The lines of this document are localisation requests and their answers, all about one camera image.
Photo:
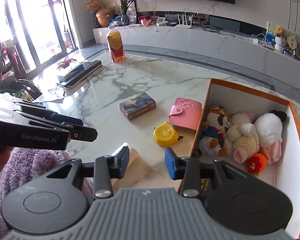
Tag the pink leather card wallet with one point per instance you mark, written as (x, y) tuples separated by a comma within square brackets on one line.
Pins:
[(185, 114)]

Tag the dark grey gift box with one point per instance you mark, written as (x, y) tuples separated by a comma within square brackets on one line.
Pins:
[(206, 183)]

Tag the copper round vase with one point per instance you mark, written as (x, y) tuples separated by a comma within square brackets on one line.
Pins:
[(104, 15)]

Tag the teddy bear on stand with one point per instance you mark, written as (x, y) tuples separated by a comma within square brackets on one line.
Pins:
[(280, 40)]

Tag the red artificial flower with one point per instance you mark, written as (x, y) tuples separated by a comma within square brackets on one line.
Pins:
[(65, 63)]

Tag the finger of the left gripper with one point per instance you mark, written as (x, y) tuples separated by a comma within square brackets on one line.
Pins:
[(81, 133), (42, 112)]

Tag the brown dog plush blue suit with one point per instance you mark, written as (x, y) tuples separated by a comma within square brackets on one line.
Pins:
[(212, 133)]

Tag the cream crochet sheep doll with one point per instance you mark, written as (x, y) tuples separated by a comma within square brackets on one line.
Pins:
[(241, 139)]

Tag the orange crochet ball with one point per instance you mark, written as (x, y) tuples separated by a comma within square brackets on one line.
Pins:
[(256, 164)]

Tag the white marble tv console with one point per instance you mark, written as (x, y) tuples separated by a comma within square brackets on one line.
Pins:
[(233, 49)]

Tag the purple fuzzy sleeve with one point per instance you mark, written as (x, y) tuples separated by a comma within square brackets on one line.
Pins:
[(23, 166)]

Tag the amber liquid plastic bottle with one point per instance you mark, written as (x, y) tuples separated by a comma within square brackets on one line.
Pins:
[(115, 45)]

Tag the illustrated card box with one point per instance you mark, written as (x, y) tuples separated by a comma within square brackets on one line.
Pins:
[(137, 106)]

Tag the white wifi router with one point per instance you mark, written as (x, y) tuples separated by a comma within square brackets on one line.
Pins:
[(184, 21)]

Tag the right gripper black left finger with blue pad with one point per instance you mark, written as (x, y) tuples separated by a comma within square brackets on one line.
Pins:
[(61, 197)]

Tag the orange cardboard box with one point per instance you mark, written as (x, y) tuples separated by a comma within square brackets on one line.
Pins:
[(283, 175)]

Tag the yellow tape measure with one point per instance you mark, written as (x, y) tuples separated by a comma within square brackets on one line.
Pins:
[(165, 135)]

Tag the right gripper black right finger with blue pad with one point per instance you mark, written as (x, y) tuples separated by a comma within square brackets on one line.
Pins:
[(239, 201)]

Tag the green potted plant left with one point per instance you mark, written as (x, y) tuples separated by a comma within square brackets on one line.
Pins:
[(124, 8)]

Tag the white plush pink striped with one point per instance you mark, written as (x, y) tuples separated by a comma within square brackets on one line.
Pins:
[(269, 129)]

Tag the black keyboard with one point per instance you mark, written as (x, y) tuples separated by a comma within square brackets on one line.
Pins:
[(72, 82)]

